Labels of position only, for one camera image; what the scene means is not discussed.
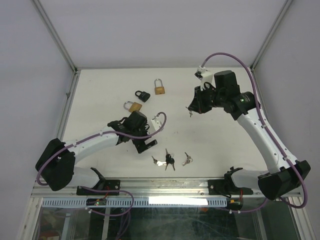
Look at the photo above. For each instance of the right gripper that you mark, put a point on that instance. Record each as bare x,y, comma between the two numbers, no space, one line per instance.
197,105

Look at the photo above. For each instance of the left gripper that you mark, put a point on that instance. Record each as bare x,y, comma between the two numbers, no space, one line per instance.
141,145

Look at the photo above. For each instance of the medium brass padlock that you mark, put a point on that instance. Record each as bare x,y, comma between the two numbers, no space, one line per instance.
132,106

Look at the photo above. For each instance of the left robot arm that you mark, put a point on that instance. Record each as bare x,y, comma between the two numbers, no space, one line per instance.
57,168

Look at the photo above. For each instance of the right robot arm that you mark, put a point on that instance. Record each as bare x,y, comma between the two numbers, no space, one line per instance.
284,170

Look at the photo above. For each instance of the silver key set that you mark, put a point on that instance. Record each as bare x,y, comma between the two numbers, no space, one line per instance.
159,163
188,159

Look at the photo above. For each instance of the black headed key set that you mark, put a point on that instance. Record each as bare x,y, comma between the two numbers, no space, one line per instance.
169,160

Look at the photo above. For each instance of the right silver key set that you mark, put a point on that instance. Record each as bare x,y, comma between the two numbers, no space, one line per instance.
188,159

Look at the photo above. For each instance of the tall brass padlock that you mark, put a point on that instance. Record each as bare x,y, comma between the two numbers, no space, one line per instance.
159,88

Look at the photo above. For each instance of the black padlock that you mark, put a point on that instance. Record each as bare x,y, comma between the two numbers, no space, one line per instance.
142,95

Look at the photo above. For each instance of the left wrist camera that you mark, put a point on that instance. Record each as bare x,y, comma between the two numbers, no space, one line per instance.
155,123

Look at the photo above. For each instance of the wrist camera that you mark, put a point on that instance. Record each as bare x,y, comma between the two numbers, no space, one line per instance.
204,75
155,123

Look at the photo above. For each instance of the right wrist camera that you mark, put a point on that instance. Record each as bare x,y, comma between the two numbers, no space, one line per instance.
204,75

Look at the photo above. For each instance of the aluminium mounting rail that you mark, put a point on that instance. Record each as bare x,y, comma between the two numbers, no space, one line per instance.
144,187

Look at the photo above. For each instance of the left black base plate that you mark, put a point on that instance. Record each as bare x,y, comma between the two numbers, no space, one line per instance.
107,187

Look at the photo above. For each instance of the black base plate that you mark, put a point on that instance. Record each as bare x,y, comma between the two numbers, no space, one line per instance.
217,187
107,187

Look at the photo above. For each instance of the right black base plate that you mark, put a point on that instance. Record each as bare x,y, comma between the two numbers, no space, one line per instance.
217,187

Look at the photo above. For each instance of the white slotted cable duct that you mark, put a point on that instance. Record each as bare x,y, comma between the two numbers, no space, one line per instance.
140,202

